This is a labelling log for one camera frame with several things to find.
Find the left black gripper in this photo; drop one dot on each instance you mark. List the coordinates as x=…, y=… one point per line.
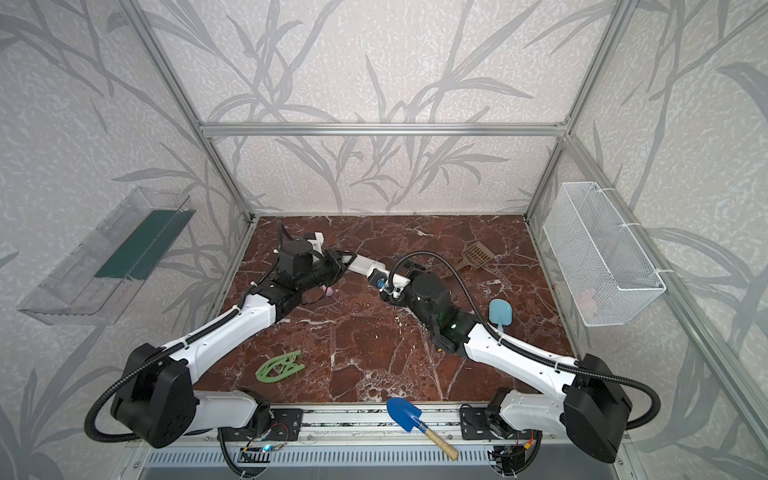
x=335, y=267

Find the white remote control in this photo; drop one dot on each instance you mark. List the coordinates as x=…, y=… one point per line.
x=363, y=265

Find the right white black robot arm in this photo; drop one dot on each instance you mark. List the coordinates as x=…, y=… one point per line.
x=580, y=398

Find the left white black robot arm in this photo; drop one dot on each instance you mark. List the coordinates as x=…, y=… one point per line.
x=155, y=399

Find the light blue spatula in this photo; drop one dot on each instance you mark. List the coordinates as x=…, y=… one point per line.
x=500, y=314

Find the green plastic hanger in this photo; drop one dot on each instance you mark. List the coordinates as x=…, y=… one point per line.
x=280, y=367

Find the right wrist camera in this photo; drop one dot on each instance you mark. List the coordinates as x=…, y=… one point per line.
x=399, y=283

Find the blue shovel wooden handle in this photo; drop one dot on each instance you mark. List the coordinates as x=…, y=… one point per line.
x=408, y=417

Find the aluminium front rail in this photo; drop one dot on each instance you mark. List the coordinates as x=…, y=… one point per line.
x=355, y=423

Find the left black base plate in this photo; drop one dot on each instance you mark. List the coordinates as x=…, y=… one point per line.
x=278, y=425

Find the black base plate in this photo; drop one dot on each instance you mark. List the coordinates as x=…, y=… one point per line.
x=482, y=424
x=278, y=425

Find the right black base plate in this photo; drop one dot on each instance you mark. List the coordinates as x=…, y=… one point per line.
x=482, y=424

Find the white wire basket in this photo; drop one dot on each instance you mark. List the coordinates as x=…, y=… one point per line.
x=607, y=272

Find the clear plastic wall bin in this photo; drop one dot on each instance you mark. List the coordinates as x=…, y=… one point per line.
x=95, y=283

